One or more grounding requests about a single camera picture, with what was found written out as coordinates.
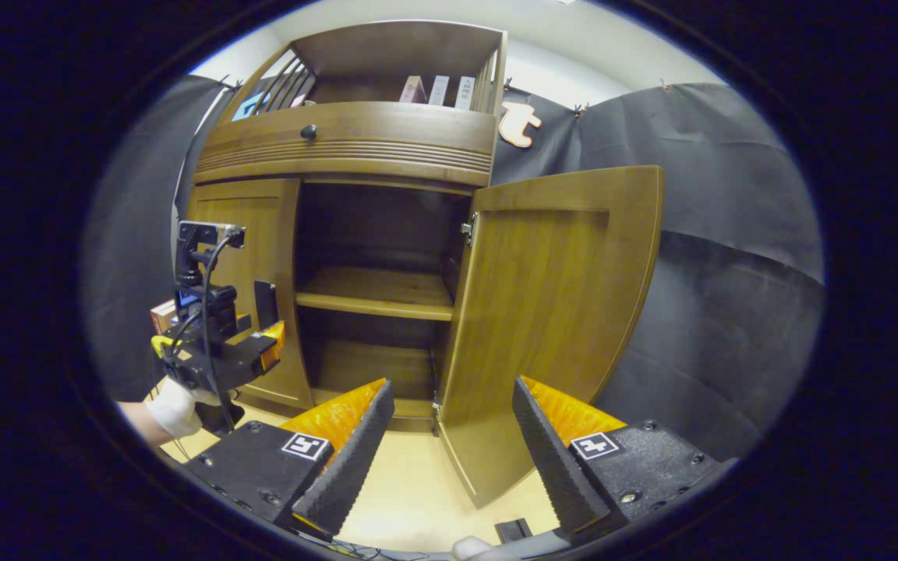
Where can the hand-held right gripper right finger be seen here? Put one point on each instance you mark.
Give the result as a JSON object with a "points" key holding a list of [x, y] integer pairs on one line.
{"points": [[558, 467]]}

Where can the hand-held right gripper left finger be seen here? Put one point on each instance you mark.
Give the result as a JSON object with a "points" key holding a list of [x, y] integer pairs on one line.
{"points": [[348, 467]]}

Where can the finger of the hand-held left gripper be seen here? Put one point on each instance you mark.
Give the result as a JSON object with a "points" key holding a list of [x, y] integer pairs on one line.
{"points": [[266, 351]]}

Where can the wooden shoe cabinet door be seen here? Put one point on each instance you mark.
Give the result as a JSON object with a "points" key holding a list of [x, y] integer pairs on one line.
{"points": [[550, 312], [246, 210]]}

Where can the wooden double-door shoe cabinet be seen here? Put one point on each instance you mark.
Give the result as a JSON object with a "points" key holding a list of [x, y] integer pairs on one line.
{"points": [[355, 144]]}

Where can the cabinet inner shelf board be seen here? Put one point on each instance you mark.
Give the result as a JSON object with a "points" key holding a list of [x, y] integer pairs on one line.
{"points": [[375, 294]]}

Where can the metal door hinge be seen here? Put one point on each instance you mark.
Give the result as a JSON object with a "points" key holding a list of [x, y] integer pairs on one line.
{"points": [[469, 230]]}

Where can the round black drawer knob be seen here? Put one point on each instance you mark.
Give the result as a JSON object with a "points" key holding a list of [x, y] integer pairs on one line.
{"points": [[309, 132]]}

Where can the pink book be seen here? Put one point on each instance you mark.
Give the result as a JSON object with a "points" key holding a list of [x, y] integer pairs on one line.
{"points": [[411, 89]]}

